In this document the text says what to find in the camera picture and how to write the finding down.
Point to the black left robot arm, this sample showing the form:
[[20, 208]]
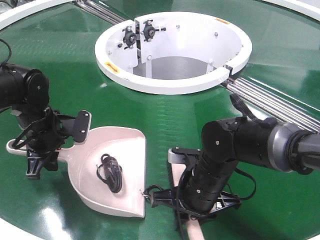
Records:
[[25, 91]]

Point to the yellow warning sticker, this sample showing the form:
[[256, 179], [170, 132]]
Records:
[[112, 67]]

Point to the orange label sticker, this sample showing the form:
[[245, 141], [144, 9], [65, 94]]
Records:
[[222, 21]]

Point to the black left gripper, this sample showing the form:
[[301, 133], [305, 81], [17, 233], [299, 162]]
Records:
[[43, 131]]

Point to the black bearing mount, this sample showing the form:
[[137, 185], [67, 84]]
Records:
[[129, 38], [149, 30]]

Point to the right black bearing mount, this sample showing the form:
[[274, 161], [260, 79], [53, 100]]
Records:
[[149, 30]]

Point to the pale pink broom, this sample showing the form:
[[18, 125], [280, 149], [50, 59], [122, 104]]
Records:
[[199, 193]]

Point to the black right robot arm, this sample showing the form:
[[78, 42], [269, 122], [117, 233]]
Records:
[[268, 143]]

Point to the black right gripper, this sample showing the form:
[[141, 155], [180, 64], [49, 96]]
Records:
[[168, 198]]

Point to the far chrome rollers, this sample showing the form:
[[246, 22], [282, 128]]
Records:
[[101, 10]]

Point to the left black bearing mount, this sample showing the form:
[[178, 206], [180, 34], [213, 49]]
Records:
[[129, 38]]

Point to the pale pink dustpan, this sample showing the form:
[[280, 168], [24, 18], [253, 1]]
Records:
[[108, 170]]

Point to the chrome transfer rollers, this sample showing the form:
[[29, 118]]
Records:
[[273, 104]]

